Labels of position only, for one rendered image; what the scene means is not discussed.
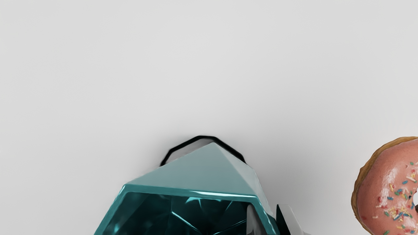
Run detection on pink frosted sprinkle donut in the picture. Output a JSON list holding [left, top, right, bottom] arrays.
[[351, 136, 418, 235]]

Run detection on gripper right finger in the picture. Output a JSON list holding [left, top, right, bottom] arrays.
[[276, 204, 311, 235]]

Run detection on teal faceted mug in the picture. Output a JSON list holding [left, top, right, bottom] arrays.
[[94, 142, 281, 235]]

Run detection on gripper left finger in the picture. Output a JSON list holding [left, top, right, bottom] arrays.
[[246, 204, 269, 235]]

